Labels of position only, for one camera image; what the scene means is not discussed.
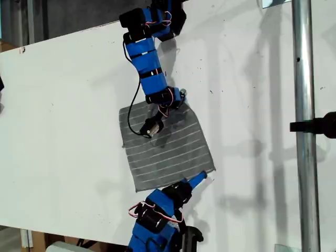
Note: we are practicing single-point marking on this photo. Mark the grey striped towel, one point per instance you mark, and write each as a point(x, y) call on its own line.
point(178, 155)

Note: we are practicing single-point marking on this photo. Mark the black clamp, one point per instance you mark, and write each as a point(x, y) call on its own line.
point(315, 125)

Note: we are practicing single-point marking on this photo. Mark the black object at table edge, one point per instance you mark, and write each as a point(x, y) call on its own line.
point(1, 84)

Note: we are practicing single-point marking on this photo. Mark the brown cardboard box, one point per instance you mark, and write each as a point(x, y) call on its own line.
point(6, 46)

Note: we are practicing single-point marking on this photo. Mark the black camera stalk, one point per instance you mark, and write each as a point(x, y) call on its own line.
point(158, 115)

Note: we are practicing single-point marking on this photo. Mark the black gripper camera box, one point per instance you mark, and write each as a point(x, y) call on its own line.
point(191, 236)
point(151, 128)

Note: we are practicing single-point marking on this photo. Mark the steel post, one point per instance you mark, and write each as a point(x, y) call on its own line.
point(304, 157)

